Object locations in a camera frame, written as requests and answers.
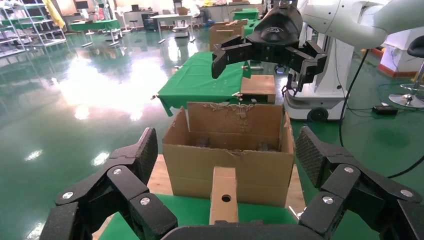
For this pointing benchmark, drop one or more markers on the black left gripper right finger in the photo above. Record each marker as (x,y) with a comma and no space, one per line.
(341,185)

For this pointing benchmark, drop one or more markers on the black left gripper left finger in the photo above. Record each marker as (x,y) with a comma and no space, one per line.
(132,179)

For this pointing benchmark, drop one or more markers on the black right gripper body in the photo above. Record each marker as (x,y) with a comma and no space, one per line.
(275,33)

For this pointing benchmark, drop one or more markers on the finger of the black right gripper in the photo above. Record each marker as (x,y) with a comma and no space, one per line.
(309,63)
(232,53)

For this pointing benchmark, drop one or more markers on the small cardboard box with hole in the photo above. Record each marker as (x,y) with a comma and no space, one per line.
(223,184)

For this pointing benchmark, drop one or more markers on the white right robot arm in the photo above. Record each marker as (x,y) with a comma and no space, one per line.
(348,20)

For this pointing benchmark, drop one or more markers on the closed brown cardboard carton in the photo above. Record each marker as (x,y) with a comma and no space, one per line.
(225,36)

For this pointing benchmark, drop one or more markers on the large open cardboard carton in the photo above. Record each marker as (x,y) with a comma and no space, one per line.
(265,179)

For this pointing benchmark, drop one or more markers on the small black distant robot gripper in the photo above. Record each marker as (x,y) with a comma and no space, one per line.
(288,87)

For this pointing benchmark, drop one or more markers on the green covered table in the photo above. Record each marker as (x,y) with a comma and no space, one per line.
(96,24)
(246,15)

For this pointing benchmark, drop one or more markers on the small white mobile robot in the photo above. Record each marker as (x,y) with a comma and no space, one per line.
(181,31)

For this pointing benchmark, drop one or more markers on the white table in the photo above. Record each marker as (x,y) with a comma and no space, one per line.
(172,16)

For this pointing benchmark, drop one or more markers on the black cabinet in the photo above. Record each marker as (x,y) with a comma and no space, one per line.
(150,23)

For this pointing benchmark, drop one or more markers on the black power adapter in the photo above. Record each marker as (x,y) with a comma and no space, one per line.
(384,110)

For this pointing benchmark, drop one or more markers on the white cabinet with red base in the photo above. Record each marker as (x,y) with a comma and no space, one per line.
(397,56)

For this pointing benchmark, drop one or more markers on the small round stool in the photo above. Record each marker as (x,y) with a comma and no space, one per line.
(133,22)

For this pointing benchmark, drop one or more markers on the black stool with chrome base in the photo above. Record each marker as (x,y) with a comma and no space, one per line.
(418,48)

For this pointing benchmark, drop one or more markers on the metal shelving rack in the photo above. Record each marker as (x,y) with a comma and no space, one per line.
(49,41)

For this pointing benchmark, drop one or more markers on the yellow cloth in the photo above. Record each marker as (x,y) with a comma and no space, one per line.
(54,13)

